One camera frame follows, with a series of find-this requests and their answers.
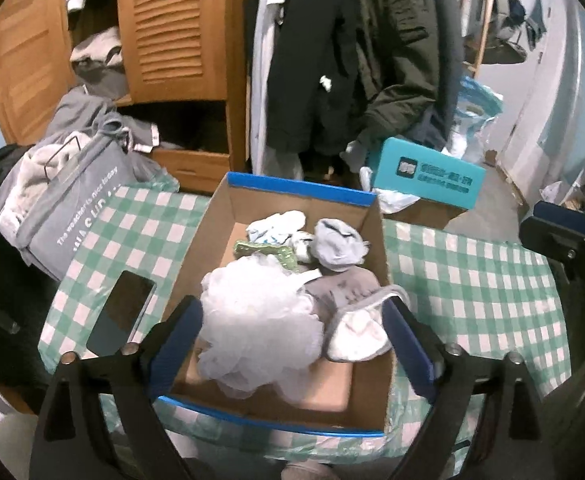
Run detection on grey plush slipper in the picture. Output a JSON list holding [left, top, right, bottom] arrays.
[[305, 266, 410, 363]]

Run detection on white mesh bath sponge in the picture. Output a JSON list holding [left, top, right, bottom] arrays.
[[197, 255, 324, 403]]

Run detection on white grey socks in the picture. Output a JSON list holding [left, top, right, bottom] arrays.
[[246, 210, 370, 273]]

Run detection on black smartphone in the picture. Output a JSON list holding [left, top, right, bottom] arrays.
[[86, 271, 156, 356]]

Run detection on cardboard box blue rim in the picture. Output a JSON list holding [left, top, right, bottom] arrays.
[[164, 172, 393, 438]]

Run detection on green checked tablecloth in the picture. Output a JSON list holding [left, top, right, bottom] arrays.
[[38, 184, 571, 464]]

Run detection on brown cardboard box under teal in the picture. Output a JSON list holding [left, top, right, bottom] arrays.
[[384, 198, 466, 230]]

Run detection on white plastic bag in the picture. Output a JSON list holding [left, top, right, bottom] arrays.
[[340, 141, 419, 214]]

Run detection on blue plastic bags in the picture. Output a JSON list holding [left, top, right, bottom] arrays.
[[445, 75, 503, 165]]

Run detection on teal rectangular box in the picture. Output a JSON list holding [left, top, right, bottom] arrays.
[[369, 138, 486, 209]]

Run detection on grey printed tote bag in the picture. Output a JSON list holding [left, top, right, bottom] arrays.
[[0, 129, 138, 281]]

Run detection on grey clothes pile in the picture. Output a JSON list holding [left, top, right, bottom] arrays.
[[42, 84, 181, 191]]

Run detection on black hanging coat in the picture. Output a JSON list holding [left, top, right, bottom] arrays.
[[266, 0, 360, 156]]

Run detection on dark green hanging jacket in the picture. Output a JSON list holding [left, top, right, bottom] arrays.
[[357, 0, 463, 151]]

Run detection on wooden louvered wardrobe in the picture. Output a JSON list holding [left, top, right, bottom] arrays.
[[0, 0, 247, 193]]

